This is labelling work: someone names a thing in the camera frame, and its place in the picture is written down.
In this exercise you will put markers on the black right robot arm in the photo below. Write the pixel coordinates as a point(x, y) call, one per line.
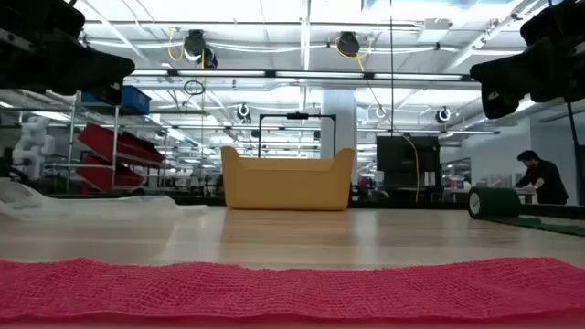
point(557, 23)

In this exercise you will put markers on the white building column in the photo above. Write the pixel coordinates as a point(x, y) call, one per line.
point(338, 119)

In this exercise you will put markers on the long ceiling light bar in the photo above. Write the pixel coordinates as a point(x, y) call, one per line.
point(297, 74)

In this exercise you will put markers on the wooden work table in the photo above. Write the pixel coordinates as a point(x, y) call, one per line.
point(457, 191)

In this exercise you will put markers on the metal shelf rack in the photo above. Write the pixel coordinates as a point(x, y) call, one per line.
point(115, 151)

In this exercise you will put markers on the thin black slanted pole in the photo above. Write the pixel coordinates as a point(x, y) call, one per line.
point(572, 114)

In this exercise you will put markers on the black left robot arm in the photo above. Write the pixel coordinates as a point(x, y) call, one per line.
point(41, 18)

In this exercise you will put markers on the red elastic bandage strip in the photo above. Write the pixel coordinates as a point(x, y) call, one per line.
point(292, 292)

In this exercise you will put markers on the yellow plastic bin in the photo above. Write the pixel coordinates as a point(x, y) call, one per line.
point(288, 187)

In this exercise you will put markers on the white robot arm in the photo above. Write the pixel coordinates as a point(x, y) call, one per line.
point(34, 141)

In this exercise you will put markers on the person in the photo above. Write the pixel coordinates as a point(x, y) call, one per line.
point(546, 180)

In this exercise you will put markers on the black cabinet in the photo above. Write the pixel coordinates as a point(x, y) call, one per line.
point(402, 160)

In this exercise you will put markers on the green elastic bandage roll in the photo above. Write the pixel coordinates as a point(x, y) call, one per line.
point(496, 202)

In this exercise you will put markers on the red storage bin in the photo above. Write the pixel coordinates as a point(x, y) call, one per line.
point(114, 144)
point(100, 176)

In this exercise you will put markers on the blue storage bin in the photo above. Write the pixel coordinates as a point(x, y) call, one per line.
point(137, 100)

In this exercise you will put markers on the clear plastic zip bag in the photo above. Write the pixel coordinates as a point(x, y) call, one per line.
point(91, 208)

